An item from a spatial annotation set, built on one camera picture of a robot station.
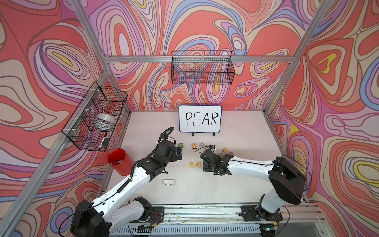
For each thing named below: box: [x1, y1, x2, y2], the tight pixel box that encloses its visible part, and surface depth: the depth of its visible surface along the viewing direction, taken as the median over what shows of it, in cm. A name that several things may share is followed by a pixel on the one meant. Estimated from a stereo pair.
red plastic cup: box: [107, 148, 134, 177], surface depth 82 cm
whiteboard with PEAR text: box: [178, 104, 223, 134], surface depth 102 cm
